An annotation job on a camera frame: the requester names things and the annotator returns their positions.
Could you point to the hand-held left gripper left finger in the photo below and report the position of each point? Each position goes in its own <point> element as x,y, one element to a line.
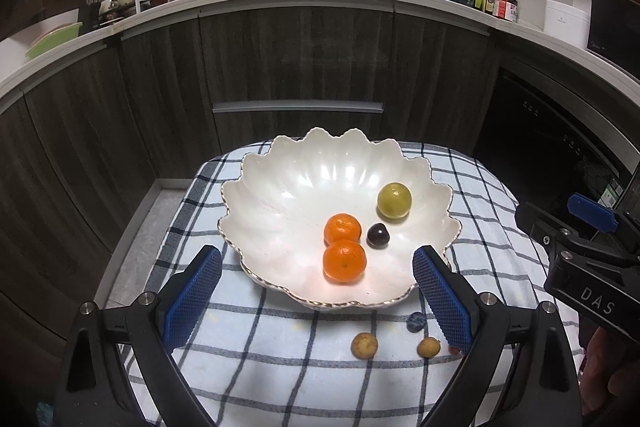
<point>192,302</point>

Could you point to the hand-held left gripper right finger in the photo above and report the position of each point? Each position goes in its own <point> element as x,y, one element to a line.
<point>442,302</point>

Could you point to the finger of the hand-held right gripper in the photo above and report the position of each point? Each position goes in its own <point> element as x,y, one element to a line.
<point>592,212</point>
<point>542,227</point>

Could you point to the blueberry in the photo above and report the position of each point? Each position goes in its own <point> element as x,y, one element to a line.
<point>416,321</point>

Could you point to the brown longan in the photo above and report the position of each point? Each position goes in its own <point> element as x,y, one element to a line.
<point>363,345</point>
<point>429,347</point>

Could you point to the red cherry tomato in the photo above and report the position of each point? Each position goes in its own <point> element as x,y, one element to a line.
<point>454,350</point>

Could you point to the mandarin orange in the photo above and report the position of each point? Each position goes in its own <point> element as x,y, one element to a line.
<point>344,262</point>
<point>342,229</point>

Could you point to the green apple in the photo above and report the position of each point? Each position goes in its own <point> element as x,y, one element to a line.
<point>394,202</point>

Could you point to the white scalloped bowl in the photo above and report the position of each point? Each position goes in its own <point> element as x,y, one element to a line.
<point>290,207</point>

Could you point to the person's right hand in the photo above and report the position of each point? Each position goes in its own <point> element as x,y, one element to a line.
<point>607,367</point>

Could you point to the black built-in dishwasher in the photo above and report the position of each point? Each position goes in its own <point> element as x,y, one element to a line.
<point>545,127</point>

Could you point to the blue checked white cloth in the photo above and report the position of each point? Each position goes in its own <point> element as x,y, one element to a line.
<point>280,347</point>

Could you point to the black microwave oven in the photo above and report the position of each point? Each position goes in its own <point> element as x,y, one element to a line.
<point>612,32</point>

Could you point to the teal cloth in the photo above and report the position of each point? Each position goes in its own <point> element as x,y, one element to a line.
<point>45,414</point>

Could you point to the white canister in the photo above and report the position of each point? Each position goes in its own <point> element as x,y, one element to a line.
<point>565,24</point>

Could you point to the dark wood base cabinets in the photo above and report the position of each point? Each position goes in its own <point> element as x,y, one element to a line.
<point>150,82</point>

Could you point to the green basin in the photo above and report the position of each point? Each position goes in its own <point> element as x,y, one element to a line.
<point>52,41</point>

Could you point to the black knife block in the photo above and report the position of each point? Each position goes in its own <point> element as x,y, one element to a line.
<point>95,12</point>

